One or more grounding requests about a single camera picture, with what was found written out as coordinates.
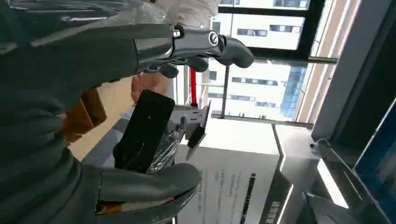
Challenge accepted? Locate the white printed board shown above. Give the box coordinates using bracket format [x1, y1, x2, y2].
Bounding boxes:
[176, 144, 281, 224]

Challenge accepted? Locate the person's left hand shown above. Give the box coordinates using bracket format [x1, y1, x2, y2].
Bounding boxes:
[130, 71, 170, 104]

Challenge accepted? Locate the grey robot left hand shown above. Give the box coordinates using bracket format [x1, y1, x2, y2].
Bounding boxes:
[0, 0, 255, 224]

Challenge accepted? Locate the blue display screen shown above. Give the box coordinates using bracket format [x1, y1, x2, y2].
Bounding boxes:
[353, 98, 396, 223]

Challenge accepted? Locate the black framed window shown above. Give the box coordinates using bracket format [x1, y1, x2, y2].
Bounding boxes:
[173, 0, 339, 128]

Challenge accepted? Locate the red bar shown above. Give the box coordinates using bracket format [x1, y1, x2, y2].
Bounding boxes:
[190, 68, 198, 107]

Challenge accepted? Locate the pale wooden desk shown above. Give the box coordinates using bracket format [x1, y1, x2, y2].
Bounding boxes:
[67, 77, 135, 162]

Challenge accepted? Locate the clear plastic wrapped packet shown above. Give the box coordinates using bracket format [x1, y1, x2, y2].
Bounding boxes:
[147, 116, 188, 175]

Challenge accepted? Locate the wooden card box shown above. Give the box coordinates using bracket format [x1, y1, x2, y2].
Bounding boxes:
[57, 88, 107, 144]

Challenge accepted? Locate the black phone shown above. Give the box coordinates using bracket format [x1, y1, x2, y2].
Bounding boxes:
[113, 90, 176, 174]

